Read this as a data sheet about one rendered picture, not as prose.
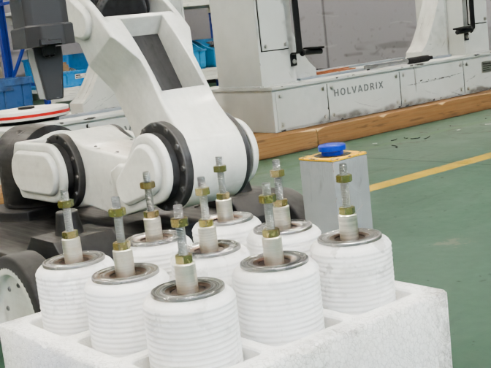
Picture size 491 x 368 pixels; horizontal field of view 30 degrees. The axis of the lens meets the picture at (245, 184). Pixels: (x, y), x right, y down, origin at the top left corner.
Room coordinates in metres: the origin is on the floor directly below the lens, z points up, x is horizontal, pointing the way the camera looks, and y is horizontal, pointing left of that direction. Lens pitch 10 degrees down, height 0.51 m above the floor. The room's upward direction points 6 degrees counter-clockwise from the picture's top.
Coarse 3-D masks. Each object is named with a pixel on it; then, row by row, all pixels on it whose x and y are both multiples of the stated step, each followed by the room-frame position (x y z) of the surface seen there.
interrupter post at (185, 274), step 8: (176, 264) 0.89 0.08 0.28; (184, 264) 0.89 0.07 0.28; (192, 264) 0.89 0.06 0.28; (176, 272) 0.89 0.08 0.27; (184, 272) 0.89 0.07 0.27; (192, 272) 0.89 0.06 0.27; (176, 280) 0.90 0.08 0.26; (184, 280) 0.89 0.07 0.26; (192, 280) 0.89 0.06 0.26; (184, 288) 0.89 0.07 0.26; (192, 288) 0.89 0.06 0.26
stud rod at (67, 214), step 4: (64, 192) 1.08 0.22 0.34; (64, 196) 1.08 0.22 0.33; (68, 196) 1.08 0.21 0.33; (64, 200) 1.08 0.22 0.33; (64, 208) 1.08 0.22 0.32; (68, 208) 1.08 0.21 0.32; (64, 212) 1.08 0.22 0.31; (68, 212) 1.08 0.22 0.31; (64, 216) 1.08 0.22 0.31; (68, 216) 1.08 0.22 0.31; (64, 220) 1.08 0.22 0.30; (68, 220) 1.08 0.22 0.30; (68, 224) 1.08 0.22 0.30; (72, 224) 1.08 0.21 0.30; (68, 228) 1.08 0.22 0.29; (72, 228) 1.08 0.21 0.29
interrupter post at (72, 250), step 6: (66, 240) 1.08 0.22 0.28; (72, 240) 1.08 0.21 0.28; (78, 240) 1.08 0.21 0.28; (66, 246) 1.08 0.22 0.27; (72, 246) 1.07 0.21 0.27; (78, 246) 1.08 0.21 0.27; (66, 252) 1.08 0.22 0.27; (72, 252) 1.07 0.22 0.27; (78, 252) 1.08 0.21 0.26; (66, 258) 1.08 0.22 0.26; (72, 258) 1.07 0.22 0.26; (78, 258) 1.08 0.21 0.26
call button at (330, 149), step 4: (324, 144) 1.31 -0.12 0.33; (328, 144) 1.31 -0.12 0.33; (332, 144) 1.30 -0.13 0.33; (336, 144) 1.30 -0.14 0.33; (340, 144) 1.29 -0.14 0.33; (344, 144) 1.30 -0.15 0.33; (320, 148) 1.30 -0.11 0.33; (324, 148) 1.29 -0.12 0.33; (328, 148) 1.29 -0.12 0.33; (332, 148) 1.29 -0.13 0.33; (336, 148) 1.29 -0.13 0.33; (340, 148) 1.29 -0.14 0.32; (344, 148) 1.29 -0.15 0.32; (324, 152) 1.29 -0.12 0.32; (328, 152) 1.29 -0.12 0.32; (332, 152) 1.29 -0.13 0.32; (336, 152) 1.29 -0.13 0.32; (340, 152) 1.29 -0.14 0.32
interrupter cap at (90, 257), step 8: (56, 256) 1.11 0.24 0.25; (88, 256) 1.10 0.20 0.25; (96, 256) 1.09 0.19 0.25; (104, 256) 1.09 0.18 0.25; (48, 264) 1.07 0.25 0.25; (56, 264) 1.07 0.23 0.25; (64, 264) 1.06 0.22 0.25; (72, 264) 1.06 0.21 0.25; (80, 264) 1.05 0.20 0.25; (88, 264) 1.06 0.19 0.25
